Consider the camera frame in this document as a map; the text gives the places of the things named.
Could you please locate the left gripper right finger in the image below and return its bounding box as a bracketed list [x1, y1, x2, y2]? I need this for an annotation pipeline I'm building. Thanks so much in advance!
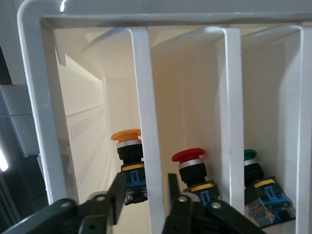
[161, 173, 268, 234]

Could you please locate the yellow push button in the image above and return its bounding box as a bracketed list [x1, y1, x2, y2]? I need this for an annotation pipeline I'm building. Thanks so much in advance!
[111, 128, 148, 206]

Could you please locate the white drawer of yellow button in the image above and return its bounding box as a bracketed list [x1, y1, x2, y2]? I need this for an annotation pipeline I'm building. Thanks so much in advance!
[80, 26, 169, 234]

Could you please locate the white drawer cabinet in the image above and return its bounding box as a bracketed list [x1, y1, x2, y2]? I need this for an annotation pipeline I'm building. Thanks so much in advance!
[16, 0, 312, 234]

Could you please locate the white drawer of red button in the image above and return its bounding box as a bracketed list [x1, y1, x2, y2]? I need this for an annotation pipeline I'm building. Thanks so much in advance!
[148, 26, 246, 234]

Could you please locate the red push button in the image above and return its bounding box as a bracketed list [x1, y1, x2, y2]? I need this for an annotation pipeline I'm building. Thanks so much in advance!
[171, 147, 221, 208]

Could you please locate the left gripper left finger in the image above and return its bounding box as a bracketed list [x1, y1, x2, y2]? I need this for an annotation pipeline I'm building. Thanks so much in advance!
[0, 172, 128, 234]

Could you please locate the green push button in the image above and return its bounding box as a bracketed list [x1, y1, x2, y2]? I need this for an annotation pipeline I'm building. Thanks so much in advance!
[243, 149, 294, 225]

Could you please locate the white drawer of green button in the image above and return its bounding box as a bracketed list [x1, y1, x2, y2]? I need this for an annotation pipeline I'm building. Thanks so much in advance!
[240, 23, 312, 234]

